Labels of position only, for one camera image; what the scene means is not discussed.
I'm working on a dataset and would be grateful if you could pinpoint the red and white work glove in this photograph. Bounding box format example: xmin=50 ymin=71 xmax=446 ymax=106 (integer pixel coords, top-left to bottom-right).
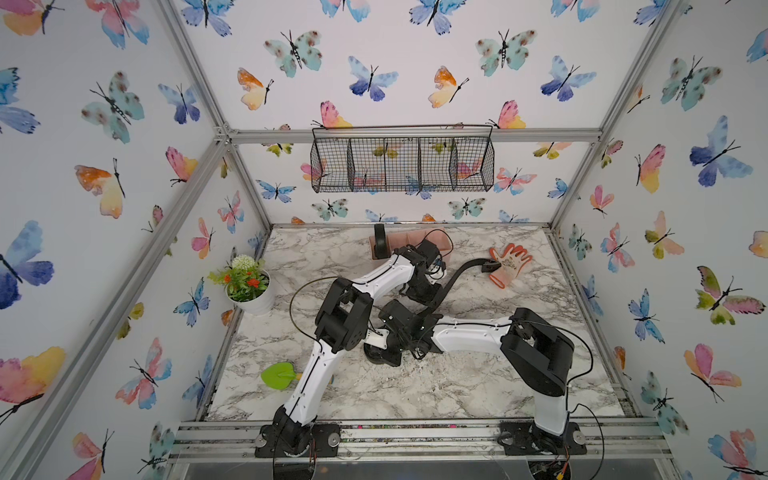
xmin=489 ymin=243 xmax=533 ymax=289

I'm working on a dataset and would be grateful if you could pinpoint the aluminium front rail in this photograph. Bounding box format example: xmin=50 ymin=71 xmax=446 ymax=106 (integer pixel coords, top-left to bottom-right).
xmin=170 ymin=417 xmax=672 ymax=463

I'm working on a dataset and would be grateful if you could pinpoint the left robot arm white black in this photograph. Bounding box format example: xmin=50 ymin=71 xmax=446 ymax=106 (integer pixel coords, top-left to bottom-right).
xmin=273 ymin=239 xmax=440 ymax=428

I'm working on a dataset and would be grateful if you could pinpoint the pink divided storage box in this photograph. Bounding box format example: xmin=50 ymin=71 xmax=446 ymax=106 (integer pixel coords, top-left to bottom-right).
xmin=369 ymin=224 xmax=453 ymax=260

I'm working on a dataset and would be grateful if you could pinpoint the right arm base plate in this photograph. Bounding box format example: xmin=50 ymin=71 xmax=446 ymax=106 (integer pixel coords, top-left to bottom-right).
xmin=496 ymin=420 xmax=587 ymax=456

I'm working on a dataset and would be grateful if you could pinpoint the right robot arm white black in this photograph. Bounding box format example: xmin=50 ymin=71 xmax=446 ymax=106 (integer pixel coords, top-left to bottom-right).
xmin=364 ymin=300 xmax=574 ymax=436

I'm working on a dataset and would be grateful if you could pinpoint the white flower pot with plant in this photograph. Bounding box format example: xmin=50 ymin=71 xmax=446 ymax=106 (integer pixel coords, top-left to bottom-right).
xmin=208 ymin=254 xmax=276 ymax=316

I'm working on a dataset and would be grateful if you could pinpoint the black wire wall basket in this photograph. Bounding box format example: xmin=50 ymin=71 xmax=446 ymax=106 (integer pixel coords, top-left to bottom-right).
xmin=302 ymin=124 xmax=495 ymax=195

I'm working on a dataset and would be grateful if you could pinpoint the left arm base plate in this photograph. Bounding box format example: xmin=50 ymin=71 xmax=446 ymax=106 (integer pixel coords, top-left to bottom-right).
xmin=254 ymin=406 xmax=341 ymax=458

